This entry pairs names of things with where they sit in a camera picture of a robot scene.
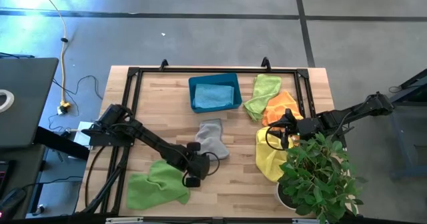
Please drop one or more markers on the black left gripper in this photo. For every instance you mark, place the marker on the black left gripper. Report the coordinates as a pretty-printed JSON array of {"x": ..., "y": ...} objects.
[{"x": 200, "y": 165}]

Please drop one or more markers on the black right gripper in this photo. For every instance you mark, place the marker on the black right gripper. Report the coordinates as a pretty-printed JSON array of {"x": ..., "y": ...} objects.
[{"x": 288, "y": 128}]

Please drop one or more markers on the grey microfiber towel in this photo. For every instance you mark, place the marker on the grey microfiber towel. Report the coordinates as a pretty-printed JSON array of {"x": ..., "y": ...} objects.
[{"x": 211, "y": 139}]

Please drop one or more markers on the yellow microfiber towel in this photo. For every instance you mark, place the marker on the yellow microfiber towel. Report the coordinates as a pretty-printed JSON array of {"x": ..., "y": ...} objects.
[{"x": 268, "y": 160}]

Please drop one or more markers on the lime green microfiber towel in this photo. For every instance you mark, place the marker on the lime green microfiber towel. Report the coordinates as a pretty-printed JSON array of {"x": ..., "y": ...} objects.
[{"x": 263, "y": 94}]

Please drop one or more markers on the blue microfiber towel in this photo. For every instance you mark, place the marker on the blue microfiber towel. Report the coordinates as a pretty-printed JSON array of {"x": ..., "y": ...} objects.
[{"x": 213, "y": 95}]

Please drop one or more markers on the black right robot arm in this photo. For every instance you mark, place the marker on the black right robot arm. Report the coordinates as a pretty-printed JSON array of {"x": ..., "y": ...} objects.
[{"x": 333, "y": 119}]

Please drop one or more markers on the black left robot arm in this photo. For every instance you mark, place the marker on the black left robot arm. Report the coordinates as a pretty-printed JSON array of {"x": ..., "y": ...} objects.
[{"x": 150, "y": 139}]

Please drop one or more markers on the orange microfiber towel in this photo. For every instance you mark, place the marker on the orange microfiber towel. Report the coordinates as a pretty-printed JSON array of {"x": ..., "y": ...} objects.
[{"x": 277, "y": 105}]

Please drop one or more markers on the green leafy plant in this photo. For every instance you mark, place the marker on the green leafy plant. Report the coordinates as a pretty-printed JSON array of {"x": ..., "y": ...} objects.
[{"x": 320, "y": 180}]

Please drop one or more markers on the white plant pot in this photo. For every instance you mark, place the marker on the white plant pot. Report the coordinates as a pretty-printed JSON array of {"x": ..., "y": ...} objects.
[{"x": 277, "y": 197}]

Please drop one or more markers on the blue plastic bin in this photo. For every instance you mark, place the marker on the blue plastic bin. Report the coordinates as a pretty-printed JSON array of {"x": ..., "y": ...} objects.
[{"x": 213, "y": 78}]

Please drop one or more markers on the white box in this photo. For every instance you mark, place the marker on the white box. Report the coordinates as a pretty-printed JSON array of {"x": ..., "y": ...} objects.
[{"x": 80, "y": 140}]

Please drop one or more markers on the dark metal side table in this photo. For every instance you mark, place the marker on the dark metal side table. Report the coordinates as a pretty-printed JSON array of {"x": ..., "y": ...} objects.
[{"x": 403, "y": 140}]

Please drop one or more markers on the black desk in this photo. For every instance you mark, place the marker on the black desk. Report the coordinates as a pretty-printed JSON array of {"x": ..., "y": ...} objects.
[{"x": 23, "y": 170}]

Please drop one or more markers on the black computer mouse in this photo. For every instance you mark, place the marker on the black computer mouse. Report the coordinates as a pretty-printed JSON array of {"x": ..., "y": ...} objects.
[{"x": 11, "y": 200}]

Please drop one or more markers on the black keyboard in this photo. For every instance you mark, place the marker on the black keyboard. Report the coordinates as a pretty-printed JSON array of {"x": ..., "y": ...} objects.
[{"x": 5, "y": 177}]

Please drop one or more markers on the white tape roll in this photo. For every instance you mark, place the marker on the white tape roll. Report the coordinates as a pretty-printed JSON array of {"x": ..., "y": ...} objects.
[{"x": 10, "y": 100}]

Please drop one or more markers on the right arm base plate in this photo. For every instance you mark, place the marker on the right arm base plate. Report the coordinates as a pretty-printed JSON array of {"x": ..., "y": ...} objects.
[{"x": 342, "y": 135}]

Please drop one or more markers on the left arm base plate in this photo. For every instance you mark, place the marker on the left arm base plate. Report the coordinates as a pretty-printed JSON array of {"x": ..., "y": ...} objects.
[{"x": 110, "y": 135}]

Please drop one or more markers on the black aluminium frame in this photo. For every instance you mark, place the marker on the black aluminium frame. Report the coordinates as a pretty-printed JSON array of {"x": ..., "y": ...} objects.
[{"x": 217, "y": 70}]

